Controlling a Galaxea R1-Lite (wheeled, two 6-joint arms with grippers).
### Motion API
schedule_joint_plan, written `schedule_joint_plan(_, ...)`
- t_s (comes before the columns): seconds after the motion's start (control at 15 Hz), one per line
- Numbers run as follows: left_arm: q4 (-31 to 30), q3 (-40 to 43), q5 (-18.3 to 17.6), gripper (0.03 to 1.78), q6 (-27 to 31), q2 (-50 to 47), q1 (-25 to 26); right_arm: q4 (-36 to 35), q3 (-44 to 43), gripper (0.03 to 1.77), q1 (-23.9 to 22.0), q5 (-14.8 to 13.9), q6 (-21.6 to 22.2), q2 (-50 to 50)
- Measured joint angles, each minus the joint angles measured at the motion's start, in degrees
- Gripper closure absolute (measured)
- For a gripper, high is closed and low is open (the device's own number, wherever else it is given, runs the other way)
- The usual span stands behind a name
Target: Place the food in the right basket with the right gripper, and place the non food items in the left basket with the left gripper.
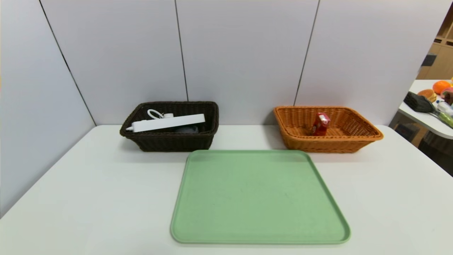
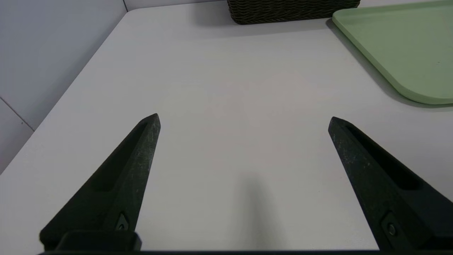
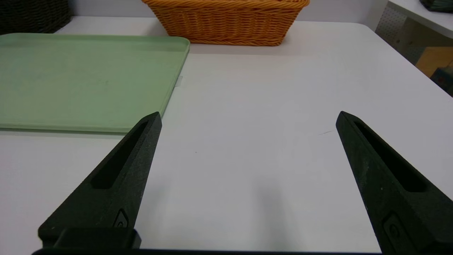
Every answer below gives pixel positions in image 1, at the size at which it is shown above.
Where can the dark grey towel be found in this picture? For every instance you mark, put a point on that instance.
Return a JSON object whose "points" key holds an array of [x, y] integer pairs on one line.
{"points": [[186, 129]]}

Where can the small red snack carton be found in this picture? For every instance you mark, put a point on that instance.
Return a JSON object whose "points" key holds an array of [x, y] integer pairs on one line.
{"points": [[320, 124]]}

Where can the dark brown wicker basket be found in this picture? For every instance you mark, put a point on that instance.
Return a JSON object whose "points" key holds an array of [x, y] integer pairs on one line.
{"points": [[170, 141]]}

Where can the orange wicker basket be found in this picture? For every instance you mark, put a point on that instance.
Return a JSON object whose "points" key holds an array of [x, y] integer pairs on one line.
{"points": [[325, 143]]}

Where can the pink toy food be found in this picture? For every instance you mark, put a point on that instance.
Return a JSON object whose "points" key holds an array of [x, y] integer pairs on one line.
{"points": [[448, 94]]}

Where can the light green plastic tray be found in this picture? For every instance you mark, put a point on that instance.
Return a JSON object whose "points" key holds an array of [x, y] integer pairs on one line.
{"points": [[262, 205]]}

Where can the brown box under table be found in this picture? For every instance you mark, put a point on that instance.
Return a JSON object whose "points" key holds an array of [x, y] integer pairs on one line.
{"points": [[407, 132]]}

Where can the black folded bag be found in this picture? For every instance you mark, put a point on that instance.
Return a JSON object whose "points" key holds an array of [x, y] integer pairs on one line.
{"points": [[417, 102]]}

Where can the white side table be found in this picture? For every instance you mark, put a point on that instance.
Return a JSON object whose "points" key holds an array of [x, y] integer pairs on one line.
{"points": [[421, 118]]}

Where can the brown toy bun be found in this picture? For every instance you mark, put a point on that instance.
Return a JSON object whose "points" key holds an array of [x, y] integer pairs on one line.
{"points": [[427, 95]]}

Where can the orange toy fruit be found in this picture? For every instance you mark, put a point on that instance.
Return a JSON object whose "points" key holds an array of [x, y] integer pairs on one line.
{"points": [[442, 86]]}

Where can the green toy vegetable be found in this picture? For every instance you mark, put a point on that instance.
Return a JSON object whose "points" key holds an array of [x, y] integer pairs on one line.
{"points": [[446, 118]]}

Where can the wooden shelf unit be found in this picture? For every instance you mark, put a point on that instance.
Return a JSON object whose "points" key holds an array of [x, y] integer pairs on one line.
{"points": [[442, 60]]}

